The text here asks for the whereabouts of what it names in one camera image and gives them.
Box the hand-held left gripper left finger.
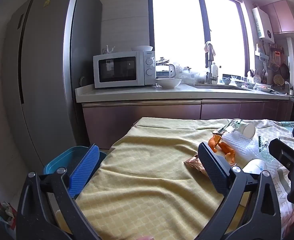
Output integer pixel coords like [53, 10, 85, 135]
[17, 144, 100, 240]

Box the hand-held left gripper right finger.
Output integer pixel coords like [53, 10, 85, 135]
[197, 142, 282, 240]

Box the white dotted paper towel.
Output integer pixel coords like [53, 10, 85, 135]
[249, 127, 294, 162]

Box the copper foil wrapper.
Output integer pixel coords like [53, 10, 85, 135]
[184, 156, 207, 174]

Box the clear plastic wrapper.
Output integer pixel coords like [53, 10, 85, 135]
[257, 135, 274, 162]
[219, 119, 243, 133]

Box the blue plastic bin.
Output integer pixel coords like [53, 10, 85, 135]
[43, 146, 108, 178]

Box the white paper cup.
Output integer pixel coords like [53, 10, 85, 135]
[237, 122, 256, 139]
[242, 159, 267, 177]

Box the white ribbed paper towel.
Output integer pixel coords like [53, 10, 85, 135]
[222, 131, 262, 165]

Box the white grey printed cloth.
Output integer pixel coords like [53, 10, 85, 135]
[237, 119, 294, 233]

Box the round yellow trivet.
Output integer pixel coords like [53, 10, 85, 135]
[273, 74, 284, 87]

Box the hanging frying pan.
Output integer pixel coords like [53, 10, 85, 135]
[280, 64, 290, 80]

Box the yellow checkered cloth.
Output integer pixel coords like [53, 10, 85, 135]
[54, 117, 249, 240]

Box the kitchen counter cabinet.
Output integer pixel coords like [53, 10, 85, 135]
[75, 81, 291, 150]

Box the utensil holder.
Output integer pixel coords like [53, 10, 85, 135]
[248, 69, 262, 83]

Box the metal kitchen faucet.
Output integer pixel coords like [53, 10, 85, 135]
[204, 41, 218, 84]

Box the grey refrigerator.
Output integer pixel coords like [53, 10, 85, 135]
[2, 0, 103, 170]

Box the white bowl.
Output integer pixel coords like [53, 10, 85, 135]
[155, 78, 182, 89]
[131, 45, 153, 52]

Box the red bag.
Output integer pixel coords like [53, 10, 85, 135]
[0, 199, 15, 227]

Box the white microwave oven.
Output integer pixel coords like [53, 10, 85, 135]
[93, 51, 156, 88]

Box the electric kettle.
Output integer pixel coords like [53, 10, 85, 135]
[156, 64, 176, 78]

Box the white water heater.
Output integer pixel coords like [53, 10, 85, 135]
[252, 6, 275, 43]

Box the hanging rag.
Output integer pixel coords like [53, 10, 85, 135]
[204, 41, 216, 60]

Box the dark framed window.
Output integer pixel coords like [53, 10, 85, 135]
[147, 0, 251, 80]

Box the white wall shelf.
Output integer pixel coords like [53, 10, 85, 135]
[255, 44, 269, 60]

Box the pink wall cabinet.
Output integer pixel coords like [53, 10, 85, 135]
[260, 0, 294, 35]

